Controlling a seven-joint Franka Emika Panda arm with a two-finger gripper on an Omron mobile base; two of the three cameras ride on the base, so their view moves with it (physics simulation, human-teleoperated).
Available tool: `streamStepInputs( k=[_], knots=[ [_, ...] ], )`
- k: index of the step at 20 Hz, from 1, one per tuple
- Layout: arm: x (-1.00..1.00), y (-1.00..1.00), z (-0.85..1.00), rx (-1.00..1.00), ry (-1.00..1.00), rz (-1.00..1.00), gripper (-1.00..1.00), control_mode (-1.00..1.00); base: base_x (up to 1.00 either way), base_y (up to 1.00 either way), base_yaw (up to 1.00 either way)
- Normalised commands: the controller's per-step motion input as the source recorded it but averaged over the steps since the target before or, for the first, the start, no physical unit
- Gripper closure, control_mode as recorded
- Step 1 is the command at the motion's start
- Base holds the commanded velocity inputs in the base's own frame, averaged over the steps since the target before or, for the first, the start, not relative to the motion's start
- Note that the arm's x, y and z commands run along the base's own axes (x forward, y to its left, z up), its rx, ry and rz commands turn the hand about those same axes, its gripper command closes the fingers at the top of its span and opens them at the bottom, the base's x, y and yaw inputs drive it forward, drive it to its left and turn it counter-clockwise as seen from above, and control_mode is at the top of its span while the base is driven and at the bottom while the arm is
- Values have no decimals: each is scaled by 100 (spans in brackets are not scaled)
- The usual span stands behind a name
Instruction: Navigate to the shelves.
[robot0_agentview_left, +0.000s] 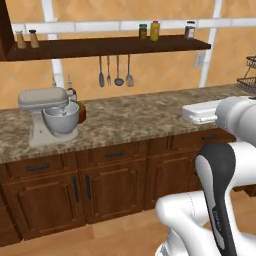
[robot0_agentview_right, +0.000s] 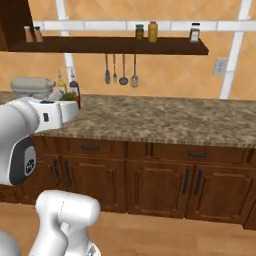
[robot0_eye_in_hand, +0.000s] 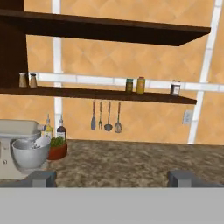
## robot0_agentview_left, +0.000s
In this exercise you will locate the grey hanging ladle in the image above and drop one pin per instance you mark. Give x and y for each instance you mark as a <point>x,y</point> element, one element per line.
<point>118,81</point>

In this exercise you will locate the dark wooden wall shelf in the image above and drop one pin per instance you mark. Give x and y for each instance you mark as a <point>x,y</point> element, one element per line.
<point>106,46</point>

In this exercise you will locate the grey hanging slotted turner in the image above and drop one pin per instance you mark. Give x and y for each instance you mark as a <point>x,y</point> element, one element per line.
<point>129,80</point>

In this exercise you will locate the green jar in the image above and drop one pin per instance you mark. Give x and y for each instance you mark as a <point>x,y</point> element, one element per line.
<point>143,32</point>

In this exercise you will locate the brown wooden drawer front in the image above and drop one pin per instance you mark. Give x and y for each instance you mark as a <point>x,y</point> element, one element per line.
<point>16,166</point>
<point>186,140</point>
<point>131,151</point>

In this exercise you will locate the grey hanging spatula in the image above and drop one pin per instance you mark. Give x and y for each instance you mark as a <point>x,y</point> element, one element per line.
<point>101,79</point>

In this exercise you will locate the brown wooden cupboard door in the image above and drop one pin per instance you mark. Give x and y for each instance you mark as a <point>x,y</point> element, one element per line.
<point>171,178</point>
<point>6,226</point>
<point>43,206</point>
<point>116,191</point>

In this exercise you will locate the dark glass bottle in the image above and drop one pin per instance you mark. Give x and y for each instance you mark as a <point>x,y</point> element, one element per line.
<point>71,91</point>

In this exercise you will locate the yellow bottle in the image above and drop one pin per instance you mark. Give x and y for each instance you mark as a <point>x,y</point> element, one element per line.
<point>154,31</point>

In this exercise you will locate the grey stand mixer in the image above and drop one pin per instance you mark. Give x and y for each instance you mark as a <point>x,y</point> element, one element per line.
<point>50,113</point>

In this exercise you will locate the white wall outlet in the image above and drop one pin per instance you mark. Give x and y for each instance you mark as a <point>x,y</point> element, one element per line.
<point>200,60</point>

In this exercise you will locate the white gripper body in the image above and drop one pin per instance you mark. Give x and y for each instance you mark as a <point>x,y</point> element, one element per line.
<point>200,112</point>

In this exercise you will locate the tan shaker with dark cap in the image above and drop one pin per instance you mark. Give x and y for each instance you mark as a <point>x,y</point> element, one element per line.
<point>34,40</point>

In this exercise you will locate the brown pot with green plant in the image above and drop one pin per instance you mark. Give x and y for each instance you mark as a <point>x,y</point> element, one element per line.
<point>82,114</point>

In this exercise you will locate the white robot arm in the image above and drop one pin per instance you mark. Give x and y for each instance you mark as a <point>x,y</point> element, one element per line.
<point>213,213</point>

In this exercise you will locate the grey hanging fork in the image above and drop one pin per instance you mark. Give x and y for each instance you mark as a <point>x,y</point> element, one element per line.
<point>108,75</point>

